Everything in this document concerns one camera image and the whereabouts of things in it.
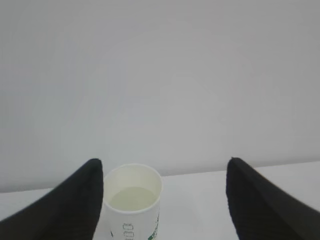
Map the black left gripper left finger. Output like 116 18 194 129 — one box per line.
0 158 104 240

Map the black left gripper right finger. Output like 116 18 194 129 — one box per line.
225 157 320 240

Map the white paper cup green logo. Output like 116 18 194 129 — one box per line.
93 163 163 240

